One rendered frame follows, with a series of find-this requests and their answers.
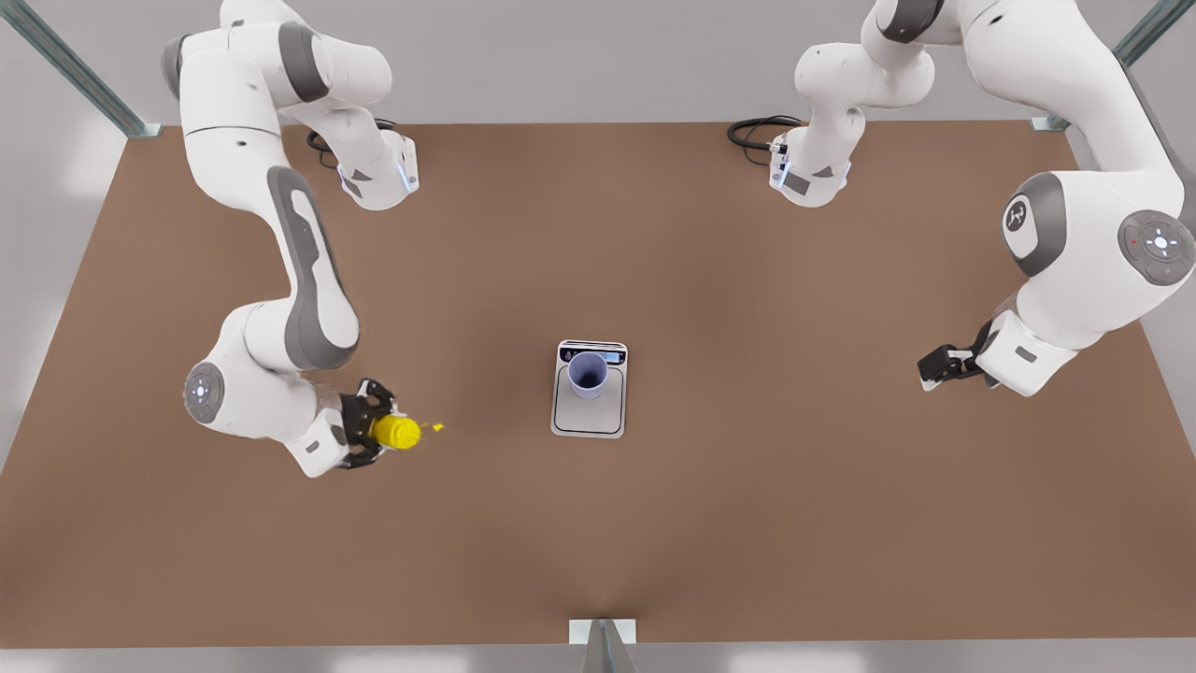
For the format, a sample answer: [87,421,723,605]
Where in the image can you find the yellow sauce bottle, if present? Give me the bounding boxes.
[371,414,446,451]

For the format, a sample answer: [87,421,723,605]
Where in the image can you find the blue-grey cup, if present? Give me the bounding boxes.
[568,351,609,401]

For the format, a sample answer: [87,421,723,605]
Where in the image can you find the silver kitchen scale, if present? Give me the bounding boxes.
[550,340,629,439]

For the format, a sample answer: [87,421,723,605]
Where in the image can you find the black cable loop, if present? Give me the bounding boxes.
[727,115,805,167]
[306,118,399,171]

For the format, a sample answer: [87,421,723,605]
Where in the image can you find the silver frame post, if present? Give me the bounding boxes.
[0,0,163,139]
[1030,0,1196,133]
[569,618,638,673]

